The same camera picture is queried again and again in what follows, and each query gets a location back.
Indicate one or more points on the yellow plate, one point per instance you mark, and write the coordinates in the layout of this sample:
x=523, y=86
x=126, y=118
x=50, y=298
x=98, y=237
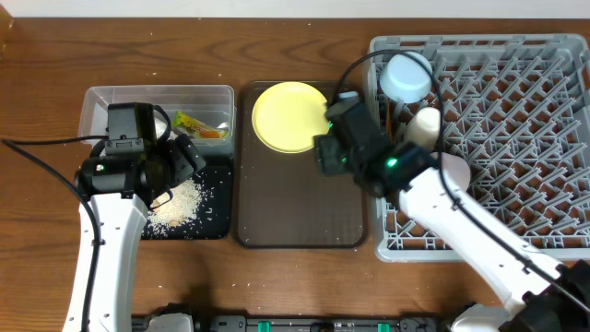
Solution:
x=288, y=115

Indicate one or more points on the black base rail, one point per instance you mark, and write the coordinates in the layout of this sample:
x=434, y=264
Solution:
x=180, y=317

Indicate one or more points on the grey dishwasher rack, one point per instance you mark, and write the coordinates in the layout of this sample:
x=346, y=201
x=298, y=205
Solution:
x=516, y=109

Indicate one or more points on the light blue bowl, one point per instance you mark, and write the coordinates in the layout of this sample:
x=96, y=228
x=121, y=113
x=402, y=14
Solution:
x=406, y=79

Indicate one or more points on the yellow snack wrapper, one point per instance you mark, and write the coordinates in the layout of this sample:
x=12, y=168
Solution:
x=195, y=128

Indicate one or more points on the pink bowl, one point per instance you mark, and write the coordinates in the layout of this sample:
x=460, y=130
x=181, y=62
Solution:
x=457, y=169

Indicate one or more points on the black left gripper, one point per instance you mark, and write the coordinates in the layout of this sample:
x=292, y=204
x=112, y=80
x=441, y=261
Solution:
x=185, y=168

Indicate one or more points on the black waste tray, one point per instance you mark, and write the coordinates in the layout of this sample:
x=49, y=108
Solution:
x=217, y=175

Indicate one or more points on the cream cup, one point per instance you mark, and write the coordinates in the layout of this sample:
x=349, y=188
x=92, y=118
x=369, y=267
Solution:
x=424, y=128

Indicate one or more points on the clear plastic waste bin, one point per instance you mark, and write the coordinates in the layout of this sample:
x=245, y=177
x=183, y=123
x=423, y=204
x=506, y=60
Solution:
x=212, y=105

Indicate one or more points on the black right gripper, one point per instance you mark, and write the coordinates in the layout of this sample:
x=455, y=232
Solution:
x=324, y=152

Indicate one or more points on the pile of rice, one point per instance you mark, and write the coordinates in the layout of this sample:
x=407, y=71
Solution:
x=184, y=216

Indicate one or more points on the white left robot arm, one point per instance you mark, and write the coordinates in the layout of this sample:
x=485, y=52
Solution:
x=118, y=184

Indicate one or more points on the wooden chopstick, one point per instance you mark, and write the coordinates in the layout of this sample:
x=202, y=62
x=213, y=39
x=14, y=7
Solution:
x=388, y=125

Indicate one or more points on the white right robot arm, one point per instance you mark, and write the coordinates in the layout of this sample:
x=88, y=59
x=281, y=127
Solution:
x=537, y=291

